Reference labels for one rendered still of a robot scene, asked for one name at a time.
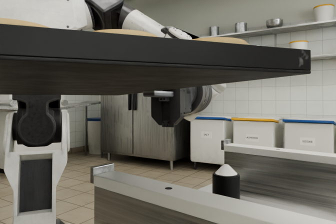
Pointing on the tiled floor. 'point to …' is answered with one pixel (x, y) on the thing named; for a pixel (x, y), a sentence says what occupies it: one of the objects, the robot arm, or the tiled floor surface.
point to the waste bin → (94, 135)
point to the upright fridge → (140, 129)
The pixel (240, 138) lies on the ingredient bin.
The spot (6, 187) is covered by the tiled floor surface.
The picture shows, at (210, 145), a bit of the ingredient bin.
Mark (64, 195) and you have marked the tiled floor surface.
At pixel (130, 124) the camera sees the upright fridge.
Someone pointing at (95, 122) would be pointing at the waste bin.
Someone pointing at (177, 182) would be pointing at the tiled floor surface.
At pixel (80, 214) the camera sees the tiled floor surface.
